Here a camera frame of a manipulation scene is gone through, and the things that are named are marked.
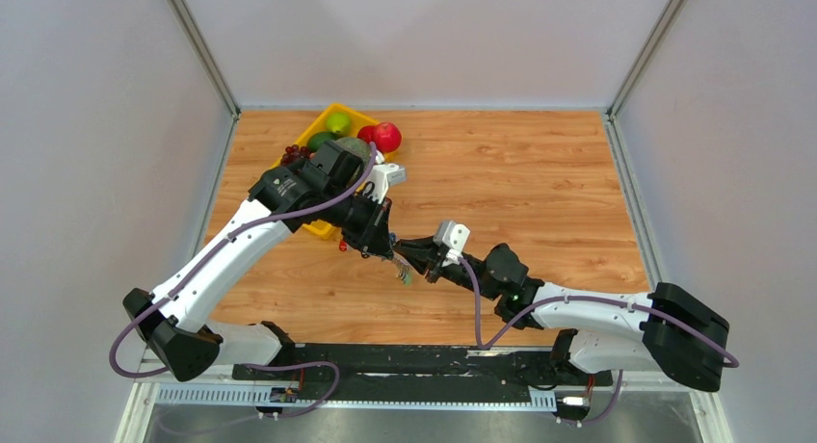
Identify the yellow plastic tray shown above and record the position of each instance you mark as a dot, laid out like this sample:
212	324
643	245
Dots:
356	121

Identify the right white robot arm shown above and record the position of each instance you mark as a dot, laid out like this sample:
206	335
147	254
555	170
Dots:
667	330

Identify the dark green avocado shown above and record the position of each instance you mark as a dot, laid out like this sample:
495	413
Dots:
318	139

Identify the green netted melon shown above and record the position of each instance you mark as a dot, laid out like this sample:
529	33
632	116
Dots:
359	150

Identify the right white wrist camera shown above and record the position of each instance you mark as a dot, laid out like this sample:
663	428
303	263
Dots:
451	238

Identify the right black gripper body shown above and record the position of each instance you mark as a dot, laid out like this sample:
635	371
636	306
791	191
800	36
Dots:
455	273

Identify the large metal keyring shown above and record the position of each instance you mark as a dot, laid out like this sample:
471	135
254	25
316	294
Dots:
402	266

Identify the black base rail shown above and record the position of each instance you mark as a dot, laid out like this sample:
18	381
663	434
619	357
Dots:
426	374

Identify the light green pear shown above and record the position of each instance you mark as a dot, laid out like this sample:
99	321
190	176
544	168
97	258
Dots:
339	124

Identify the dark purple grape bunch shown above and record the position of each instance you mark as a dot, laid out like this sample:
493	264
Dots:
294	153

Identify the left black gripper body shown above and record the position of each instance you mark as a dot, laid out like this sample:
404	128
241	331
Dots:
362	212

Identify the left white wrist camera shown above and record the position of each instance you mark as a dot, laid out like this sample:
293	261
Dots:
380	179

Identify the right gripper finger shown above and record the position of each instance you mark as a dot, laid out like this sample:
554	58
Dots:
422	262
420	247

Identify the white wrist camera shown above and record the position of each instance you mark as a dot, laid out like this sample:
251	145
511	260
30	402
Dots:
380	179
451	238

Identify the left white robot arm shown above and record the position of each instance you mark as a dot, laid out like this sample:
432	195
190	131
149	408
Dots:
335	186

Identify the red apple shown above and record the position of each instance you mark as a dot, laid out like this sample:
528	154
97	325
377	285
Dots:
387	137
366	133

